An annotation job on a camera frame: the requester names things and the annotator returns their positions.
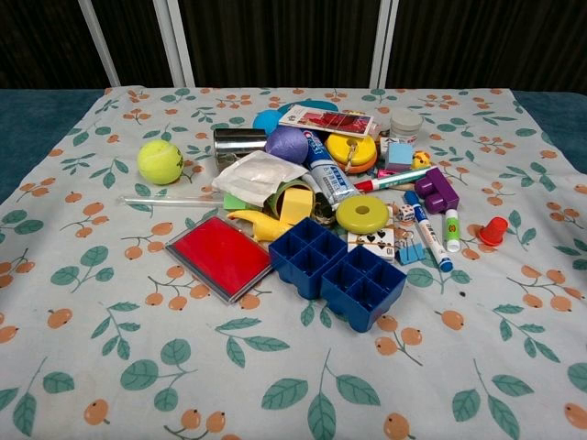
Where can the shiny metal can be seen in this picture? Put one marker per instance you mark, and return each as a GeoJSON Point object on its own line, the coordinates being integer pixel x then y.
{"type": "Point", "coordinates": [238, 146]}

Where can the green sticky note pad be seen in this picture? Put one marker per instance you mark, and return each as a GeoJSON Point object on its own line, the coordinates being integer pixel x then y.
{"type": "Point", "coordinates": [236, 201]}

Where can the blue white marker pen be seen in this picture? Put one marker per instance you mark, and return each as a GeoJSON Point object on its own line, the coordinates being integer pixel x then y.
{"type": "Point", "coordinates": [431, 234]}

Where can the small yellow toy duck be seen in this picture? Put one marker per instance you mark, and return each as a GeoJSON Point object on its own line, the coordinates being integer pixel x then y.
{"type": "Point", "coordinates": [420, 160]}

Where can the yellow orange stacked discs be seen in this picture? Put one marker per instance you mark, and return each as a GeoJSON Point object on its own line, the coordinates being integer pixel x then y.
{"type": "Point", "coordinates": [351, 150]}

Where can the light blue foam cube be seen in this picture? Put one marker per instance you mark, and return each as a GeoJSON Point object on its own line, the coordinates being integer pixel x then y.
{"type": "Point", "coordinates": [399, 156]}

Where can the floral printed tablecloth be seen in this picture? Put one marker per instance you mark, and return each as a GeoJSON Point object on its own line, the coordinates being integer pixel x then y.
{"type": "Point", "coordinates": [293, 357]}

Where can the white metal frame post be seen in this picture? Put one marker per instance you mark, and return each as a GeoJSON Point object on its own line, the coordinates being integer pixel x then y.
{"type": "Point", "coordinates": [384, 42]}
{"type": "Point", "coordinates": [176, 42]}
{"type": "Point", "coordinates": [98, 42]}

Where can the red printed card booklet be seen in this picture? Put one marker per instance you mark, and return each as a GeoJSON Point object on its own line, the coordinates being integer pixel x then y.
{"type": "Point", "coordinates": [326, 119]}

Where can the clear plastic tube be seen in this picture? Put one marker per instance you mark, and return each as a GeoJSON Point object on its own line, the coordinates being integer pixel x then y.
{"type": "Point", "coordinates": [160, 200]}

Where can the pink small eraser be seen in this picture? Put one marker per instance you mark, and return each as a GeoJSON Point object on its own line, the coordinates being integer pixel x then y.
{"type": "Point", "coordinates": [387, 172]}

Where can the playing card deck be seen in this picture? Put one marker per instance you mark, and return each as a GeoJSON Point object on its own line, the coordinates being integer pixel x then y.
{"type": "Point", "coordinates": [373, 243]}

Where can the white dice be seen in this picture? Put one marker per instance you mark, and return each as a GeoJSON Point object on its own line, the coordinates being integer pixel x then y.
{"type": "Point", "coordinates": [404, 213]}

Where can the teal round plate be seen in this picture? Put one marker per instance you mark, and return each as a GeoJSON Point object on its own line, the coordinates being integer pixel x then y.
{"type": "Point", "coordinates": [316, 103]}

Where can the yellow foam cube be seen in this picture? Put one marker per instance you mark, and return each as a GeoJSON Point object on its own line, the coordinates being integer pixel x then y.
{"type": "Point", "coordinates": [296, 204]}

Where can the green tape roll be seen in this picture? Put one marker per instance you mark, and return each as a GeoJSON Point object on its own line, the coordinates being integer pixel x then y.
{"type": "Point", "coordinates": [273, 201]}

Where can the white packaged face mask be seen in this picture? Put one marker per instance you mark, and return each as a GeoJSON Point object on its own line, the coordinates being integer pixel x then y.
{"type": "Point", "coordinates": [257, 176]}

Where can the blue binder clip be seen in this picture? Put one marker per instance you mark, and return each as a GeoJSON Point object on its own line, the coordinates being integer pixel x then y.
{"type": "Point", "coordinates": [409, 252]}

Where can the white blue toothpaste tube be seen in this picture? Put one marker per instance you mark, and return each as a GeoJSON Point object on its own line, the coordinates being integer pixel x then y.
{"type": "Point", "coordinates": [326, 171]}

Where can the white green glue stick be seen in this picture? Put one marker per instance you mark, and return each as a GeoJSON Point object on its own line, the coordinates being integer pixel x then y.
{"type": "Point", "coordinates": [451, 229]}

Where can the red ink pad case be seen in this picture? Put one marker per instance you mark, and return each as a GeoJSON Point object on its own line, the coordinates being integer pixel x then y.
{"type": "Point", "coordinates": [219, 256]}

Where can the purple ball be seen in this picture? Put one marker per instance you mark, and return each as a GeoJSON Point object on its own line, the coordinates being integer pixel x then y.
{"type": "Point", "coordinates": [287, 144]}

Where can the red white marker pen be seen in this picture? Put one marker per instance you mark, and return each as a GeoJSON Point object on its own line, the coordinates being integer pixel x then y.
{"type": "Point", "coordinates": [390, 180]}

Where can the yellow toy banana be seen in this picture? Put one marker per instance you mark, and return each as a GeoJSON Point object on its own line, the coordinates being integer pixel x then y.
{"type": "Point", "coordinates": [266, 225]}

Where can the white round jar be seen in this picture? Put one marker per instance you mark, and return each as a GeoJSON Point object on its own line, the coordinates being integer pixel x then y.
{"type": "Point", "coordinates": [406, 125]}

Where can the small red plastic cup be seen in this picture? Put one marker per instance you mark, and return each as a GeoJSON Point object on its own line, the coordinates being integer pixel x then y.
{"type": "Point", "coordinates": [493, 230]}

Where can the large blue building block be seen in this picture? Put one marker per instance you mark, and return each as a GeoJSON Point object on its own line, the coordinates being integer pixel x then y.
{"type": "Point", "coordinates": [337, 274]}

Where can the yellow-green tennis ball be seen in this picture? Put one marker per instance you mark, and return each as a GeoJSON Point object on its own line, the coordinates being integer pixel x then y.
{"type": "Point", "coordinates": [160, 161]}

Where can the purple building block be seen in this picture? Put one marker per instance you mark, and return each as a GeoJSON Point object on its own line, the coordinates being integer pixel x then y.
{"type": "Point", "coordinates": [436, 189]}

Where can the olive yellow disc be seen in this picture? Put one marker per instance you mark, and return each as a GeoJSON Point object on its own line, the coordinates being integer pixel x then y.
{"type": "Point", "coordinates": [362, 214]}

